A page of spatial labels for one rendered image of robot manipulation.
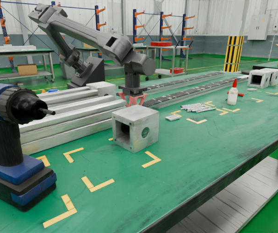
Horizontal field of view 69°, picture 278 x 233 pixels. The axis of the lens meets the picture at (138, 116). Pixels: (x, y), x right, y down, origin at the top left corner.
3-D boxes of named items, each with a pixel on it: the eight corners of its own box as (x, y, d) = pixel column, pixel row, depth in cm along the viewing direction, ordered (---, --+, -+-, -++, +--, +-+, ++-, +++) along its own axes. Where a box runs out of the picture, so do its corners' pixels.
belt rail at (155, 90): (220, 75, 162) (220, 71, 161) (225, 76, 159) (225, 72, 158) (126, 97, 103) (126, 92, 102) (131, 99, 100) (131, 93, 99)
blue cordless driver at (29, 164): (18, 170, 47) (-7, 76, 39) (84, 199, 38) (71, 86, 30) (-18, 191, 40) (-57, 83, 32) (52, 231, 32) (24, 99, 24)
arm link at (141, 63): (121, 34, 69) (106, 54, 67) (143, 34, 60) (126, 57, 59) (140, 59, 77) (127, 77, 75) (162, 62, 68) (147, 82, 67)
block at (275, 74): (259, 81, 141) (262, 67, 137) (277, 83, 133) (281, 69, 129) (253, 83, 135) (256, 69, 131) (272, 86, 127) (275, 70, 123)
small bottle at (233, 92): (237, 104, 93) (242, 78, 88) (232, 106, 91) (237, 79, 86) (230, 102, 95) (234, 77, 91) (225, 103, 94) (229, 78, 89)
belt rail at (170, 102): (244, 79, 149) (245, 75, 148) (250, 79, 146) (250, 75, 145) (152, 106, 90) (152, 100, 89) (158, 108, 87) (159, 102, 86)
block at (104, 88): (101, 99, 100) (100, 80, 96) (116, 105, 91) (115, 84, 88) (85, 103, 94) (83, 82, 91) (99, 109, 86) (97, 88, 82)
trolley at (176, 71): (145, 80, 532) (145, 39, 495) (159, 77, 566) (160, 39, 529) (176, 87, 460) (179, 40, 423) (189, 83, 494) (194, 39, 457)
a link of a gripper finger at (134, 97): (134, 116, 74) (133, 91, 71) (122, 111, 79) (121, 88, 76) (147, 112, 78) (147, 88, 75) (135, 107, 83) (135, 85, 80)
